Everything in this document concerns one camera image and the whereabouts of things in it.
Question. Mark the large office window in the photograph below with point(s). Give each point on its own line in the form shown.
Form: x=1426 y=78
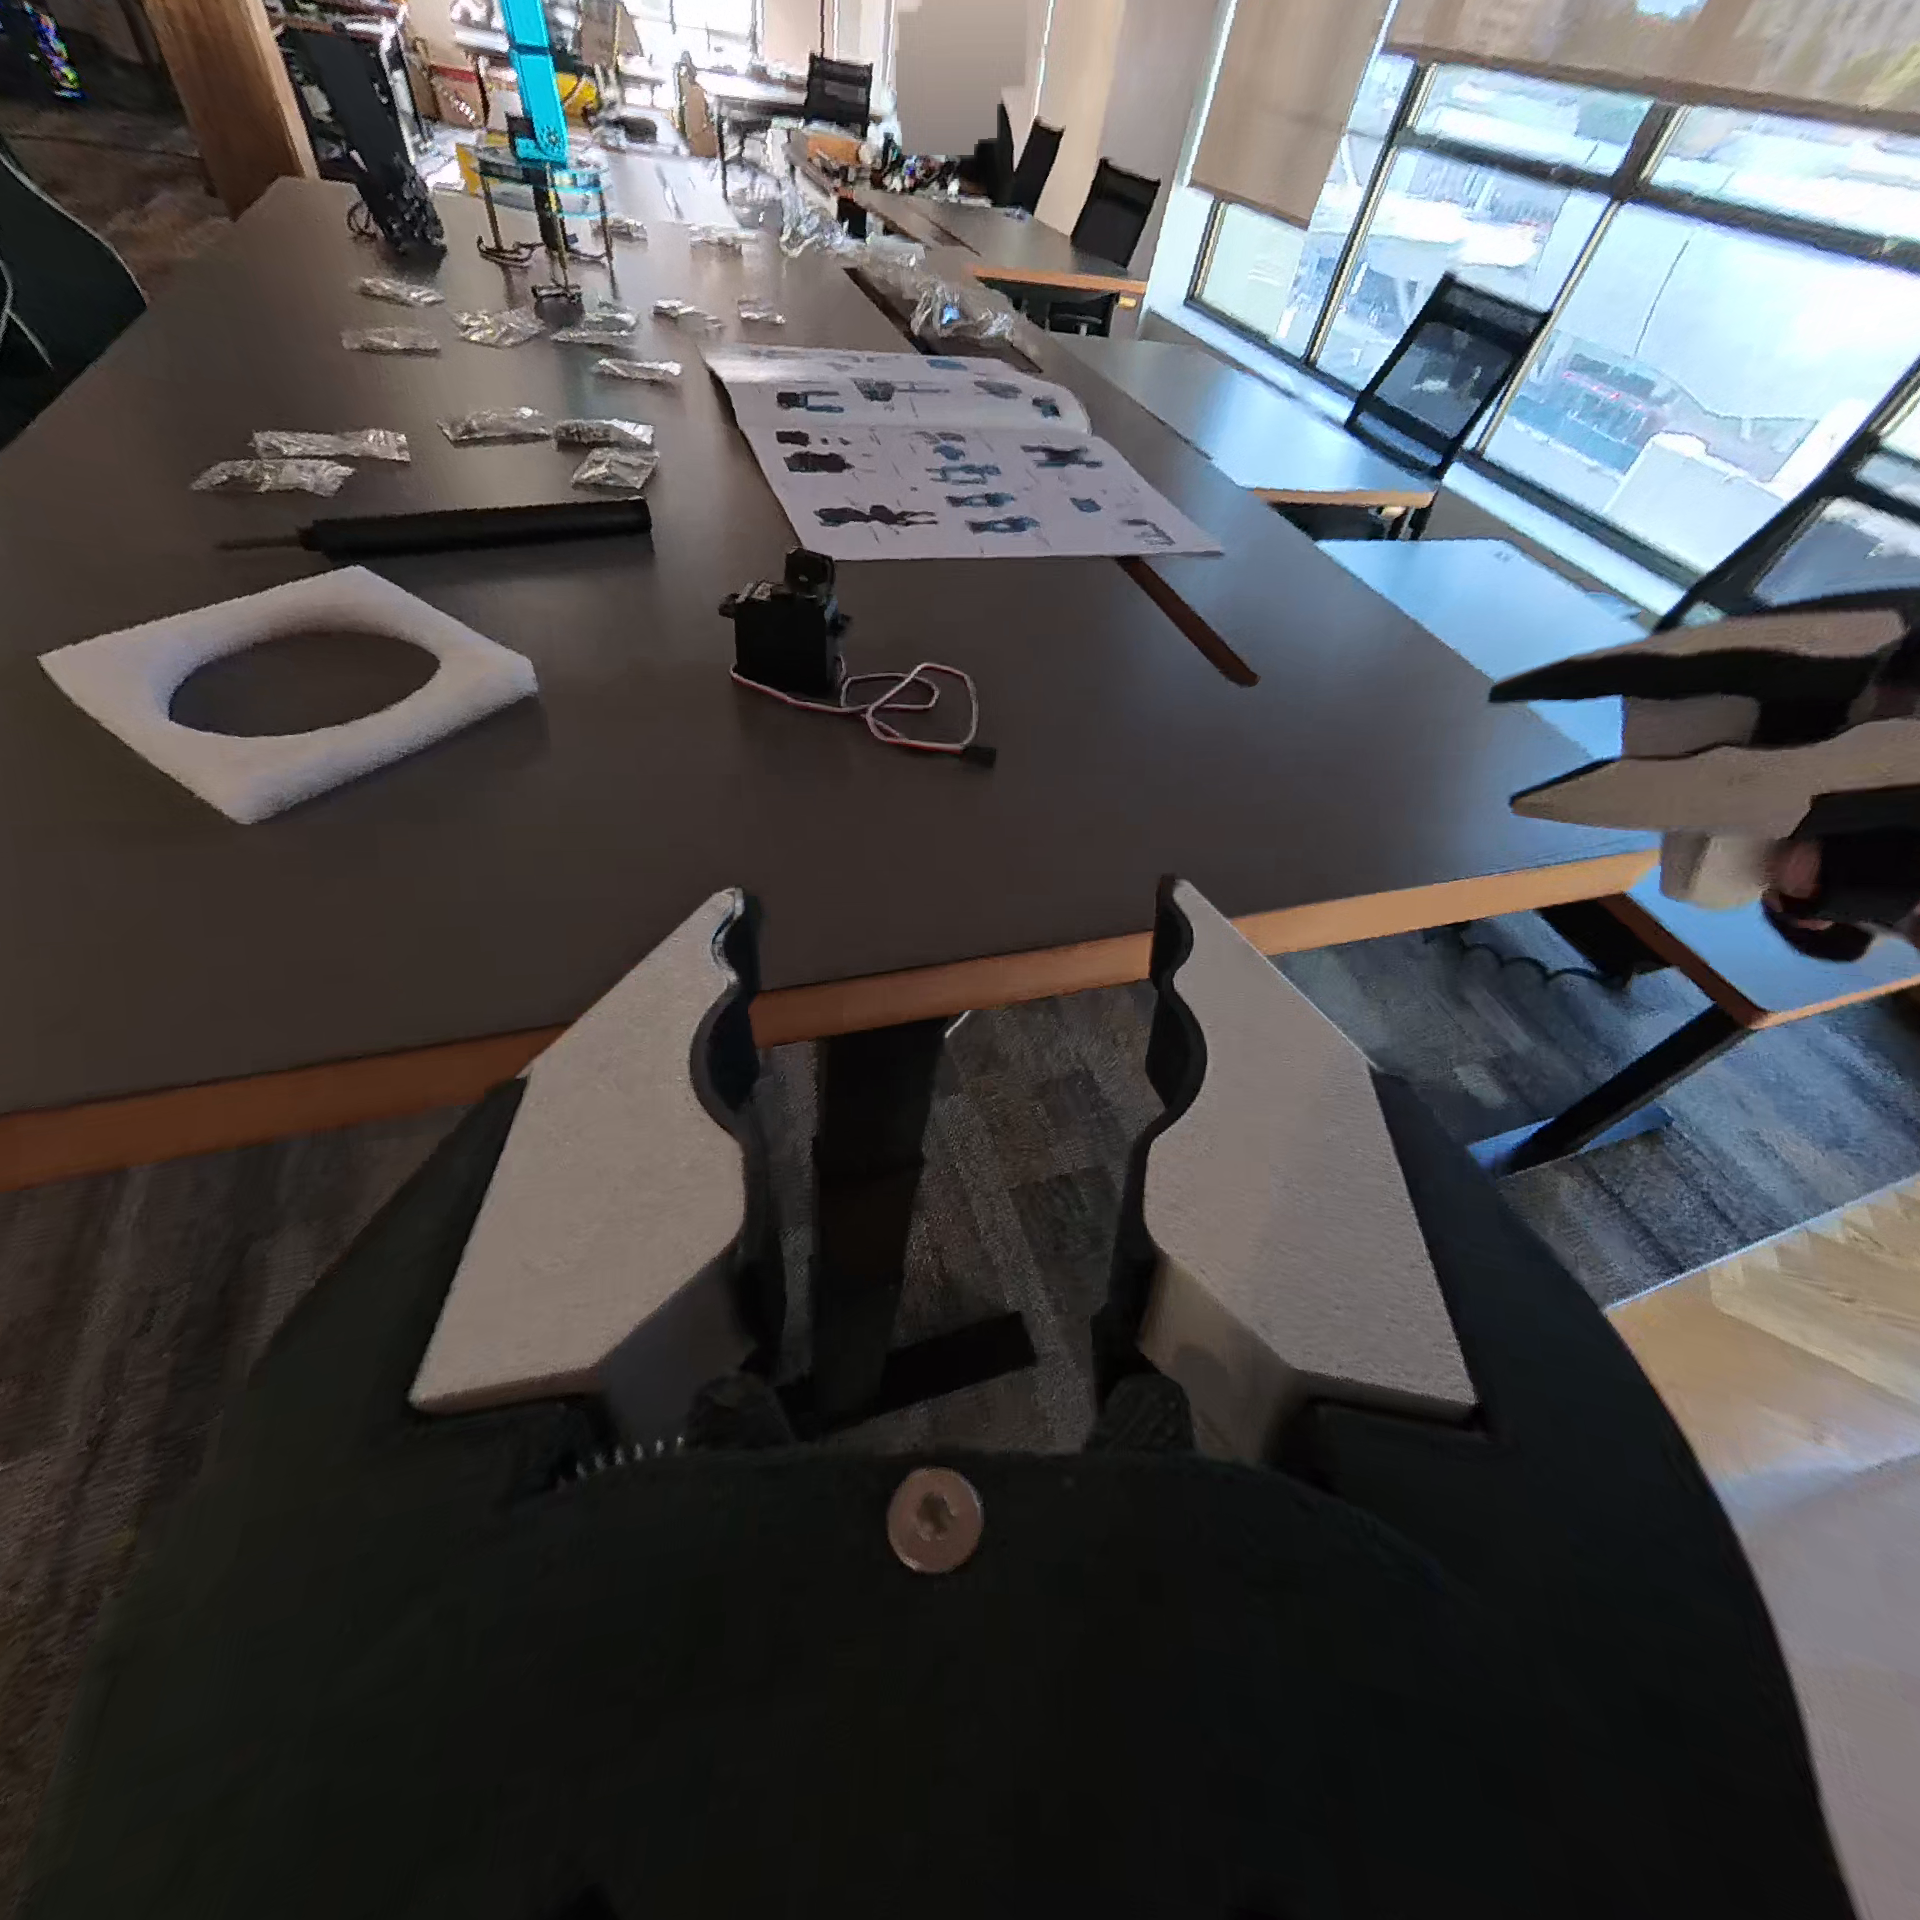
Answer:
x=1726 y=299

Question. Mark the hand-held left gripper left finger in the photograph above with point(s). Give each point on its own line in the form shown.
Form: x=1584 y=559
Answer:
x=601 y=1202

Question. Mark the black chair with white stripes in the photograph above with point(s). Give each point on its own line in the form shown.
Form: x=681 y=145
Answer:
x=62 y=285

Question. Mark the computer case with coloured lights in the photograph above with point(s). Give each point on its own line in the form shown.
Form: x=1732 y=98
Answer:
x=45 y=54

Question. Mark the yellow box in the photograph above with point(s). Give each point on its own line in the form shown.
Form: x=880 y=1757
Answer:
x=488 y=165

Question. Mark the beige roller blind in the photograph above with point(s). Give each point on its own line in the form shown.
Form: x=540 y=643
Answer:
x=1650 y=54
x=1291 y=104

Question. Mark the dark grey desk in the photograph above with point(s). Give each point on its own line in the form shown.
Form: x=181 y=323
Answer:
x=450 y=899

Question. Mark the group of clear screw bags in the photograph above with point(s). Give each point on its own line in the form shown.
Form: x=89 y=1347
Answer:
x=272 y=476

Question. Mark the pile of crumpled plastic wrappers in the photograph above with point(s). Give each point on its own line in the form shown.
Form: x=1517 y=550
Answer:
x=961 y=308

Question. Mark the grey office desk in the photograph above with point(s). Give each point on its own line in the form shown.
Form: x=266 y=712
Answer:
x=1471 y=585
x=1020 y=241
x=1245 y=419

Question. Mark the black mesh office chair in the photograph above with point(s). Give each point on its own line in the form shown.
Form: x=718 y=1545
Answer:
x=1441 y=367

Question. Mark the white foam frame round hole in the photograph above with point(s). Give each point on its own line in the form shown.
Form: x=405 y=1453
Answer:
x=105 y=682

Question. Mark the black pen screwdriver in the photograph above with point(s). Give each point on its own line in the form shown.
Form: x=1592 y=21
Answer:
x=483 y=525

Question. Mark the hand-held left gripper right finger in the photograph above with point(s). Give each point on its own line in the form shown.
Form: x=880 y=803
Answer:
x=1291 y=1202

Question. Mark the black robot part assembly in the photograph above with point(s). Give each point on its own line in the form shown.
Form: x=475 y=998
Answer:
x=402 y=225

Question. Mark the blue toy robot arm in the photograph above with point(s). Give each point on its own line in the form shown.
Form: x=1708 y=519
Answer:
x=537 y=90

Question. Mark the black servo motor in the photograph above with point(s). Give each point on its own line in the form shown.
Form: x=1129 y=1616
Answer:
x=780 y=638

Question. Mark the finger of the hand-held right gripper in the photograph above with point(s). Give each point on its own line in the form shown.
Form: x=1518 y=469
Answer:
x=1680 y=723
x=1650 y=795

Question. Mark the person's right hand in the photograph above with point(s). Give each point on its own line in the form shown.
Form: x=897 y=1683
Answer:
x=1795 y=893

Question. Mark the open assembly instruction booklet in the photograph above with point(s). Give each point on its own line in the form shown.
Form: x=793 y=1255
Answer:
x=961 y=482

